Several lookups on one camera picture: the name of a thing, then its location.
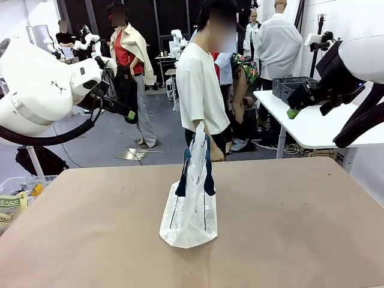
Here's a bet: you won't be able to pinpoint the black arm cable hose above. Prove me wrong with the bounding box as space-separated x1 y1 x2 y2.
332 80 384 149
0 98 104 147

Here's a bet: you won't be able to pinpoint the square metal mannequin base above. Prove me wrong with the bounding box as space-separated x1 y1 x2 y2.
115 147 165 161

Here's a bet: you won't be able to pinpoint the figure in floral garment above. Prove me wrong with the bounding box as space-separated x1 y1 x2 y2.
230 52 259 124

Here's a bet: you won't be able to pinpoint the seated bystander in dark clothes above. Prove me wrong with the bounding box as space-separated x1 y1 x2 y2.
104 35 114 58

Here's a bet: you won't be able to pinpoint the person in white t-shirt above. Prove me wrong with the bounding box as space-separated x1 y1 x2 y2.
175 0 241 164

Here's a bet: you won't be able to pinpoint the beige snack pack dark letters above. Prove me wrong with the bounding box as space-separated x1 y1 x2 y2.
0 212 15 230

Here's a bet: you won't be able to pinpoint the black bag on floor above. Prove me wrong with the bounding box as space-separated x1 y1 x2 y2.
14 145 70 177

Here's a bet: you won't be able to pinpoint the person's right hand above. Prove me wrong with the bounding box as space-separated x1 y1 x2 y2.
211 143 227 163

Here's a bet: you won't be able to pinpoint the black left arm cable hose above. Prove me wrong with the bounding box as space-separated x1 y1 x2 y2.
0 98 104 147

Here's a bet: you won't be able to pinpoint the mannequin in white shirt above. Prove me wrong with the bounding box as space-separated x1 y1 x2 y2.
257 0 304 82

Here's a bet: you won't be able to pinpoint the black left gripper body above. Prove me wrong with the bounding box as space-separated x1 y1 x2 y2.
80 79 130 119

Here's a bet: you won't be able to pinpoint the white table with metal legs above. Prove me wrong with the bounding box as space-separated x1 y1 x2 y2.
253 86 384 160

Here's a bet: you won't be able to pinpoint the white cables on floor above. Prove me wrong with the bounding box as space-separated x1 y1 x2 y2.
253 138 301 157

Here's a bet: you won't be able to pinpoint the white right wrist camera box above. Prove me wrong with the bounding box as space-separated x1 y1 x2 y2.
304 31 335 52

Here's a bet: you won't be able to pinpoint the bystander in black shirt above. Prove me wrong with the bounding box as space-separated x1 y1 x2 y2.
55 19 76 61

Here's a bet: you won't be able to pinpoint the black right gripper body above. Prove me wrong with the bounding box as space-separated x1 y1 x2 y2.
287 82 331 112

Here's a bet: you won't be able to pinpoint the white side table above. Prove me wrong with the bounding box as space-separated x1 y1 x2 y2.
21 145 46 178

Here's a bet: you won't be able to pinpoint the mannequin with cream jacket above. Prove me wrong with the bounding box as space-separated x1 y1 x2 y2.
108 0 158 149

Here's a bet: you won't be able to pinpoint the clear plastic bin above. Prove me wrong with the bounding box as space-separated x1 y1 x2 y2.
0 174 58 197

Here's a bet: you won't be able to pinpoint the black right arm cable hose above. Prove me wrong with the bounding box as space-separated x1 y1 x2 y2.
332 80 384 149

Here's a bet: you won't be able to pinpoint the black tripod stand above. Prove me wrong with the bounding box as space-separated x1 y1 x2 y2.
310 13 328 79

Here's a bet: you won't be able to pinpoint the small mannequin in white coat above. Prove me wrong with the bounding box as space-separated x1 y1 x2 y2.
243 8 262 58

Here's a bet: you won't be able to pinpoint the beige snack pack green letters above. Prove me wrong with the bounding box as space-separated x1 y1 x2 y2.
0 193 29 216

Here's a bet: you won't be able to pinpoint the clear bag with navy handles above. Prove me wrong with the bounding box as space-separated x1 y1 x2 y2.
158 121 218 248

